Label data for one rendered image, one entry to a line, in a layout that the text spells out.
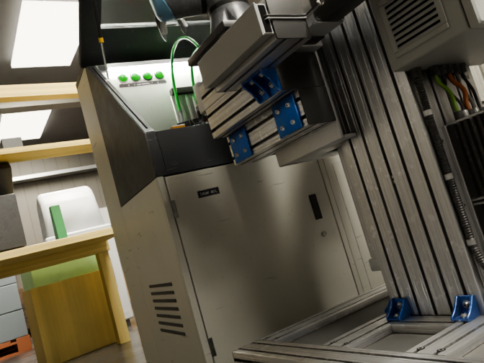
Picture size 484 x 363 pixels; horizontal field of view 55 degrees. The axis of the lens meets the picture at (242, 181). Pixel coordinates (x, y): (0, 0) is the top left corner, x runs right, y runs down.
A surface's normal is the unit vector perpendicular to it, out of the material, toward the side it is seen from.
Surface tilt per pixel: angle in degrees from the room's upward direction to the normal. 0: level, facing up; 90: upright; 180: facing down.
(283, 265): 90
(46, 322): 90
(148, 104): 90
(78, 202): 72
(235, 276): 90
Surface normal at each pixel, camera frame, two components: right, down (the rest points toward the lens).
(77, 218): 0.33, -0.51
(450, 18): -0.83, 0.18
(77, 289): 0.53, -0.25
